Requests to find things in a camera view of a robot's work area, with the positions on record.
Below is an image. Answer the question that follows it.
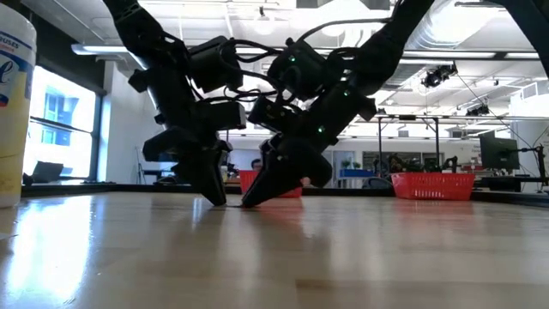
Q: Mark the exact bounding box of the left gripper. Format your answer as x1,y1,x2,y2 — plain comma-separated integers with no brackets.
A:
142,85,232,206

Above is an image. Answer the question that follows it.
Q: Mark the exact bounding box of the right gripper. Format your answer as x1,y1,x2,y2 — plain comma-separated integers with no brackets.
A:
241,85,377,209

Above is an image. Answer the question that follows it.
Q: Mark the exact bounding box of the black monitor on arm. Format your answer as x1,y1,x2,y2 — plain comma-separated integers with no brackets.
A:
479,135,522,172

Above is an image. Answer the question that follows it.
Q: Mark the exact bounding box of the red plastic basket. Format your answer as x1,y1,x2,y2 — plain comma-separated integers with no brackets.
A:
390,172,476,202
238,169,304,199

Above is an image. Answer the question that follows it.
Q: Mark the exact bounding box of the blue bin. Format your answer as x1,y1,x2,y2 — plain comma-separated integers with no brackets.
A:
338,168,371,179

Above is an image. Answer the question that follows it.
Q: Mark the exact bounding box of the grey chair back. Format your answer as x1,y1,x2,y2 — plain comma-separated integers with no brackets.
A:
361,176,395,191

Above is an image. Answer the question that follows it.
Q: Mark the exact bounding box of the dark laptop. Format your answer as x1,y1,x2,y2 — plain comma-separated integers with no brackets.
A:
32,161,65,185

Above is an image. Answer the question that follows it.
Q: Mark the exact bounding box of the yellow Lysol wipes canister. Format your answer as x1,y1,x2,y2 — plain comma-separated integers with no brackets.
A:
0,3,38,209

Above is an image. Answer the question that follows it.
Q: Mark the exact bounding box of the long ceiling light bar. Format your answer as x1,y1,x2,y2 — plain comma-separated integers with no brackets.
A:
70,42,549,61

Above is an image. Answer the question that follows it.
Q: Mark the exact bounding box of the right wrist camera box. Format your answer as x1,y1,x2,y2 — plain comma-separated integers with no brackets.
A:
247,94,298,132

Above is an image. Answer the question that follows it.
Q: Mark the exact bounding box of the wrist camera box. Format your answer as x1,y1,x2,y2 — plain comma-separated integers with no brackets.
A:
197,100,248,132
247,94,298,132

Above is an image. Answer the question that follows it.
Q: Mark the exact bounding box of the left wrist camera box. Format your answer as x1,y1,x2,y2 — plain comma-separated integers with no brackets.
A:
197,100,248,132

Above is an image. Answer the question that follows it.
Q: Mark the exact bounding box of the black gantry frame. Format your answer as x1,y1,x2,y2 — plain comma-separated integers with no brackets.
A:
375,113,442,173

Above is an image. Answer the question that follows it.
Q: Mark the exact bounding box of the black ceiling camera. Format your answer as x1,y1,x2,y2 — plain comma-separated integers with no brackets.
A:
465,104,492,117
421,63,459,89

